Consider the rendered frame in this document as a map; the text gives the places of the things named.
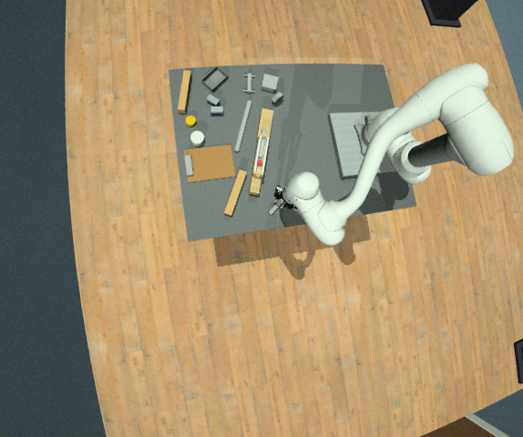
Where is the tan wooden bar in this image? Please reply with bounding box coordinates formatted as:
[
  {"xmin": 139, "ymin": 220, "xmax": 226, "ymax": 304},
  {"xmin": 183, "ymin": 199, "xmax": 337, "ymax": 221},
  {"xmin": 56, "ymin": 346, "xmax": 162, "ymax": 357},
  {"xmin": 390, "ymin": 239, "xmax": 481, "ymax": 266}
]
[
  {"xmin": 178, "ymin": 70, "xmax": 191, "ymax": 114},
  {"xmin": 224, "ymin": 170, "xmax": 247, "ymax": 216}
]

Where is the grey cylinder with white top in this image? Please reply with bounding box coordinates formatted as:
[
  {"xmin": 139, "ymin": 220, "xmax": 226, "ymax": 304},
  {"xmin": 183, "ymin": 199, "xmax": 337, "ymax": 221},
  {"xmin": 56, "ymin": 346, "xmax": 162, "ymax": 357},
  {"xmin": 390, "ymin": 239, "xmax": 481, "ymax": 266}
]
[{"xmin": 190, "ymin": 131, "xmax": 204, "ymax": 146}]

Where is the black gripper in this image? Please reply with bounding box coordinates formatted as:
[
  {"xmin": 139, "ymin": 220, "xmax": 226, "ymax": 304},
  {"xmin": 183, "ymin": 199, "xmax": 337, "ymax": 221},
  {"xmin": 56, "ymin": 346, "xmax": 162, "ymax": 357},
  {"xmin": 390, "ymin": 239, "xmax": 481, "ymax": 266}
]
[{"xmin": 273, "ymin": 186, "xmax": 297, "ymax": 209}]

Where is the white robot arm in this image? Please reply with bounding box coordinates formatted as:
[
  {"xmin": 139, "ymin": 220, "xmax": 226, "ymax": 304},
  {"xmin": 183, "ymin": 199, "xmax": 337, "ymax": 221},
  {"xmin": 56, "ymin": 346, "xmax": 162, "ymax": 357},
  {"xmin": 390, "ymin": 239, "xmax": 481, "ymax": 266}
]
[{"xmin": 282, "ymin": 63, "xmax": 514, "ymax": 246}]

